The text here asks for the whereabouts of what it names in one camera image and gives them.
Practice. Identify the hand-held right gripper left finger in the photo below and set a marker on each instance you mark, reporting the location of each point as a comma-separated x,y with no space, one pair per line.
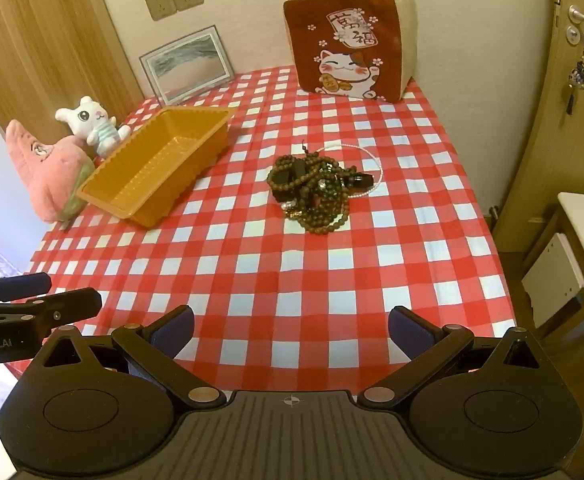
177,329

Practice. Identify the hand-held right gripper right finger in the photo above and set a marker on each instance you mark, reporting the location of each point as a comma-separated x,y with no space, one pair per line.
406,329

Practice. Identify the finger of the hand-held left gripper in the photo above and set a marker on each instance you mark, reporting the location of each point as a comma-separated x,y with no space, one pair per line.
72,306
22,285

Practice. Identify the orange plastic tray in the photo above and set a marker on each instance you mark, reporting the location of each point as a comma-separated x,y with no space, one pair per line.
157,170

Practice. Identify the red white checkered tablecloth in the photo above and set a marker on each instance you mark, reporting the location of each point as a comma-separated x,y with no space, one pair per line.
282,285

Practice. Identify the pink star plush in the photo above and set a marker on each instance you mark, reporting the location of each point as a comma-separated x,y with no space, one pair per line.
47,170

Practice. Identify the white step stool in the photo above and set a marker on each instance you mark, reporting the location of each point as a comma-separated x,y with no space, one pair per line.
551,275

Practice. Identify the white rabbit plush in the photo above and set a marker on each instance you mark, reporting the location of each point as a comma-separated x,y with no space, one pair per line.
92,120

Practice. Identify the wooden door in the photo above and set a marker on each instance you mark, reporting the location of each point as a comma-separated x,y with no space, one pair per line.
536,125

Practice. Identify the wooden wardrobe panel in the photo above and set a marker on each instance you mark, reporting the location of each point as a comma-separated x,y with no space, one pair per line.
37,35

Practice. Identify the framed sand picture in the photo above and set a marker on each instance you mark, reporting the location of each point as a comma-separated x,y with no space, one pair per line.
187,65

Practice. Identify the brown cat print cushion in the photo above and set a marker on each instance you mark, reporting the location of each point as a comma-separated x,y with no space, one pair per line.
351,40

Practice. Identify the hanging tassel charm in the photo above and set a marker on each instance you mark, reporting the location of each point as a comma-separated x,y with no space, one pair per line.
579,75

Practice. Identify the round silver door lock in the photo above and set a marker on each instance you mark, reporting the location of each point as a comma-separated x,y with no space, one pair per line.
572,34

